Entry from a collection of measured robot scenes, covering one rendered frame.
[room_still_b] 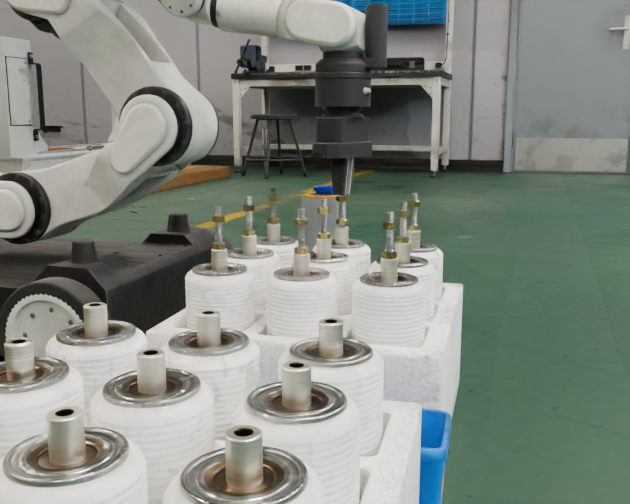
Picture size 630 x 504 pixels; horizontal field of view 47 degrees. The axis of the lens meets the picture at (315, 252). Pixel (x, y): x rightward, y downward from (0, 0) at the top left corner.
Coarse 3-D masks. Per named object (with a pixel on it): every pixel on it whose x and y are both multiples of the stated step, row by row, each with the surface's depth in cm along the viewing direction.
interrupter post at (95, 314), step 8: (88, 304) 70; (96, 304) 71; (104, 304) 70; (88, 312) 69; (96, 312) 69; (104, 312) 70; (88, 320) 70; (96, 320) 70; (104, 320) 70; (88, 328) 70; (96, 328) 70; (104, 328) 70; (88, 336) 70; (96, 336) 70
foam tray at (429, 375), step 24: (456, 288) 119; (264, 312) 105; (456, 312) 109; (168, 336) 95; (264, 336) 93; (432, 336) 93; (456, 336) 112; (264, 360) 92; (384, 360) 88; (408, 360) 87; (432, 360) 86; (456, 360) 115; (264, 384) 92; (384, 384) 88; (408, 384) 87; (432, 384) 87; (456, 384) 118; (432, 408) 87
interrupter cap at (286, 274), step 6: (276, 270) 98; (282, 270) 98; (288, 270) 98; (312, 270) 98; (318, 270) 98; (324, 270) 98; (276, 276) 95; (282, 276) 94; (288, 276) 94; (294, 276) 96; (312, 276) 94; (318, 276) 95; (324, 276) 94
